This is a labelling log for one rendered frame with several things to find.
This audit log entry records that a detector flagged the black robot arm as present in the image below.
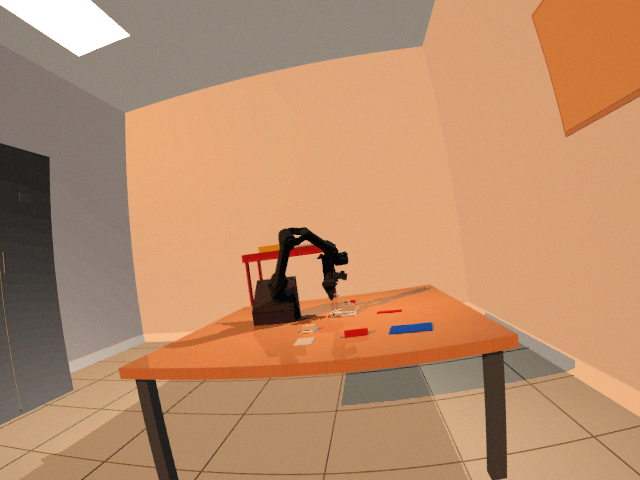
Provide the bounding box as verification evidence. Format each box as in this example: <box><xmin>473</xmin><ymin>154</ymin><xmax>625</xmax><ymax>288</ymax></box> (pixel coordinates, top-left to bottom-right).
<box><xmin>268</xmin><ymin>227</ymin><xmax>349</xmax><ymax>305</ymax></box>

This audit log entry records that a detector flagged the blue flat rectangular plate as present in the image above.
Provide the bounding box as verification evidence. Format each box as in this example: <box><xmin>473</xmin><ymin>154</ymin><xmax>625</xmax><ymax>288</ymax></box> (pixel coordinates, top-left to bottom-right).
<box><xmin>389</xmin><ymin>322</ymin><xmax>433</xmax><ymax>335</ymax></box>

